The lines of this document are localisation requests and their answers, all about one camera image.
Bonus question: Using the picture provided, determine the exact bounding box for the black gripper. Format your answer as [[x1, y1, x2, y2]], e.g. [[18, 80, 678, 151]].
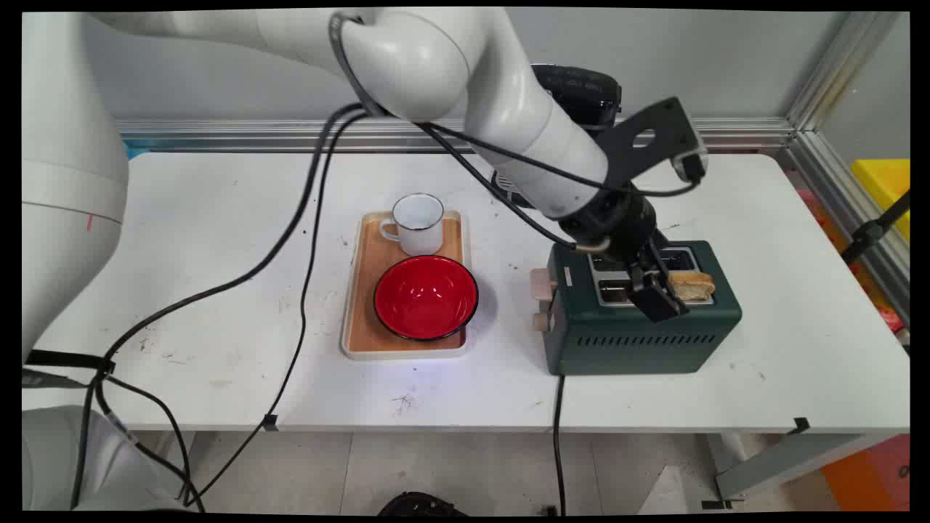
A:
[[557, 183, 688, 324]]

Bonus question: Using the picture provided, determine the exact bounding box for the toasted bread slice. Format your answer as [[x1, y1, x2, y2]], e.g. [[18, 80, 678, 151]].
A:
[[668, 271, 716, 303]]

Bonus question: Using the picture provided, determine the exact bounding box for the dark green toaster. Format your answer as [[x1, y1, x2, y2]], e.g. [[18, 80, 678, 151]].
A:
[[530, 240, 743, 377]]

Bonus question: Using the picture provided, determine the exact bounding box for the black tripod stand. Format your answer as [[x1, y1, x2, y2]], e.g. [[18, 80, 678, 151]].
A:
[[841, 190, 910, 265]]

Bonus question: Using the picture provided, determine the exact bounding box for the grey table leg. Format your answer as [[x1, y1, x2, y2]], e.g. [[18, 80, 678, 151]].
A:
[[700, 433, 889, 509]]

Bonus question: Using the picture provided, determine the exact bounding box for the red bowl with black rim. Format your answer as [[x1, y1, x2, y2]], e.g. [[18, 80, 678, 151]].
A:
[[373, 255, 480, 342]]

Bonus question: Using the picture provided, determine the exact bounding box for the white enamel mug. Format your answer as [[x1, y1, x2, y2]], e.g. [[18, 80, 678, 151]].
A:
[[379, 193, 445, 256]]

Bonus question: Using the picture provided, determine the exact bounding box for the yellow plastic bin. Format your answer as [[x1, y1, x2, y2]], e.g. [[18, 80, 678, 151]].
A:
[[850, 158, 910, 243]]

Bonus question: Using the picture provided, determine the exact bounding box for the wooden tray with white rim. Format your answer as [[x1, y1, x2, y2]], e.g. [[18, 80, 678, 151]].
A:
[[340, 210, 476, 361]]

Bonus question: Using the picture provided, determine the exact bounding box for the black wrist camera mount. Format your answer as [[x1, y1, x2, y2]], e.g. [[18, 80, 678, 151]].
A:
[[594, 97, 709, 191]]

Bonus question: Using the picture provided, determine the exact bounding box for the black toaster power cord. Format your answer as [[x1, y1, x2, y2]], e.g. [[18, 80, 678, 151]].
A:
[[546, 373, 567, 516]]

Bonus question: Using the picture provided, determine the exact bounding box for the aluminium frame rail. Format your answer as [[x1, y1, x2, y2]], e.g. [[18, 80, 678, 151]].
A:
[[116, 10, 910, 320]]

